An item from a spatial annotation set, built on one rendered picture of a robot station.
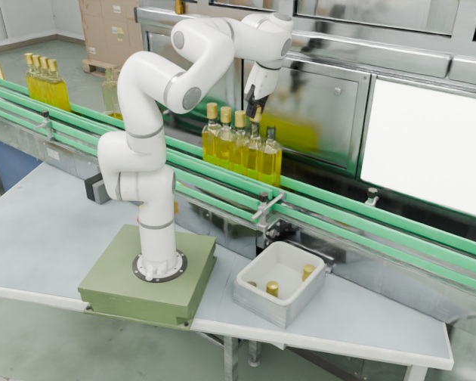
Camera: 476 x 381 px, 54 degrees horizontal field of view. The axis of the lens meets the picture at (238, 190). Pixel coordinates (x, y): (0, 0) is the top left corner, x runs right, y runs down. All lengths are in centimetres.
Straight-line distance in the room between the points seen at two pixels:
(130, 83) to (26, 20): 672
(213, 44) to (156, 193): 40
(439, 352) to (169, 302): 69
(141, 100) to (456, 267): 87
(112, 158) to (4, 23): 653
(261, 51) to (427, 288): 75
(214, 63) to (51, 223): 101
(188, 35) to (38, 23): 684
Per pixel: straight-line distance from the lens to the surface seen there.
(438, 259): 132
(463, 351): 174
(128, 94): 101
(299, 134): 152
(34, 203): 192
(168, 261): 129
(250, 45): 113
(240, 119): 146
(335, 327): 131
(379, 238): 135
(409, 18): 135
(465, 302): 134
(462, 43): 130
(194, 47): 100
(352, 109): 141
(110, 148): 109
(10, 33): 760
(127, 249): 142
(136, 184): 116
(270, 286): 131
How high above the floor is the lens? 170
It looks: 31 degrees down
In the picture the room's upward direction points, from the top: straight up
